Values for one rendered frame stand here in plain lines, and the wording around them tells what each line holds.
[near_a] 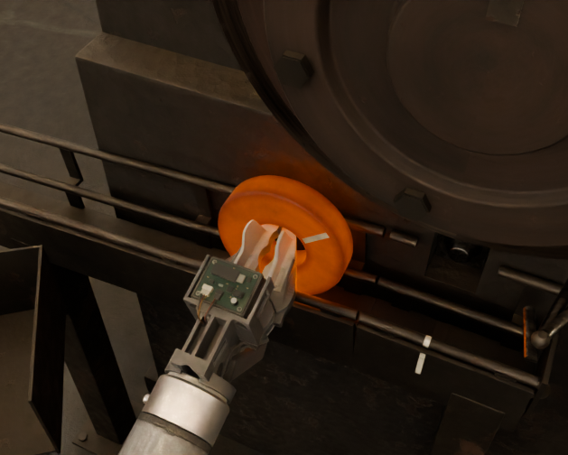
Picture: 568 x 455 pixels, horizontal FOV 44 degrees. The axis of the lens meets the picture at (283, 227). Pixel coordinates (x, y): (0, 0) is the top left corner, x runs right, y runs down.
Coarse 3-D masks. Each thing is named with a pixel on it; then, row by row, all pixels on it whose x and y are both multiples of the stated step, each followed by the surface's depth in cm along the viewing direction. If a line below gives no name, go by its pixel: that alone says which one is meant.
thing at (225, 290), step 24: (216, 264) 68; (192, 288) 67; (216, 288) 67; (240, 288) 67; (264, 288) 66; (192, 312) 69; (216, 312) 65; (240, 312) 65; (264, 312) 71; (192, 336) 66; (216, 336) 67; (240, 336) 69; (264, 336) 71; (192, 360) 63; (216, 360) 64; (216, 384) 65
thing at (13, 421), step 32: (0, 256) 81; (32, 256) 82; (0, 288) 85; (32, 288) 86; (0, 320) 88; (32, 320) 88; (64, 320) 88; (0, 352) 85; (32, 352) 72; (0, 384) 82; (32, 384) 69; (0, 416) 79; (32, 416) 79; (0, 448) 77; (32, 448) 77
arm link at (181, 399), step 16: (160, 384) 65; (176, 384) 64; (192, 384) 64; (144, 400) 67; (160, 400) 64; (176, 400) 63; (192, 400) 63; (208, 400) 64; (224, 400) 66; (160, 416) 63; (176, 416) 63; (192, 416) 63; (208, 416) 64; (224, 416) 66; (192, 432) 63; (208, 432) 64
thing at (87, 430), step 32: (64, 288) 102; (96, 320) 114; (64, 352) 118; (96, 352) 118; (96, 384) 122; (96, 416) 134; (128, 416) 139; (448, 416) 80; (480, 416) 77; (96, 448) 139; (448, 448) 84; (480, 448) 81
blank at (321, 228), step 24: (240, 192) 75; (264, 192) 73; (288, 192) 73; (312, 192) 73; (240, 216) 77; (264, 216) 75; (288, 216) 74; (312, 216) 72; (336, 216) 74; (240, 240) 80; (312, 240) 74; (336, 240) 73; (264, 264) 81; (312, 264) 77; (336, 264) 76; (312, 288) 80
